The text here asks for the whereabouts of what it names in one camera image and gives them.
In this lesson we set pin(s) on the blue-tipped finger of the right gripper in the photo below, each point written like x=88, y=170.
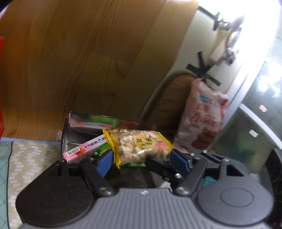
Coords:
x=163, y=169

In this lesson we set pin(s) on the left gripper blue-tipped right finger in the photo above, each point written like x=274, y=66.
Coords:
x=191, y=169

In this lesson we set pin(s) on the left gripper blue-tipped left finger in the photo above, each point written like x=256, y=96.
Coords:
x=95, y=171

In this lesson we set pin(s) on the bright green snack packet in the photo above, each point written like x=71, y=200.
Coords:
x=101, y=150

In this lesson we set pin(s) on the pink chewing gum box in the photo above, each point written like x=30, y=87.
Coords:
x=84, y=150

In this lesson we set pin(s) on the yellow-edged peanut bag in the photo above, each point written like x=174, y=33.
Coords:
x=134, y=146

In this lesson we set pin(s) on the blue patterned blanket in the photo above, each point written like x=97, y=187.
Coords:
x=209, y=180

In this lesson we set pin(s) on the black metal storage box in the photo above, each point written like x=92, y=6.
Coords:
x=84, y=134

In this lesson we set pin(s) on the pink twisted-snack bag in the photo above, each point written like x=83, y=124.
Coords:
x=202, y=118

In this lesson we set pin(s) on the beige patterned bed sheet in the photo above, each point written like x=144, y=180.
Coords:
x=21, y=162

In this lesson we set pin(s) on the red gift bag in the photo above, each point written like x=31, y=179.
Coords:
x=1, y=94

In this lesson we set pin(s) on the brown wood wall panel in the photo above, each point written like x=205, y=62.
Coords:
x=98, y=57

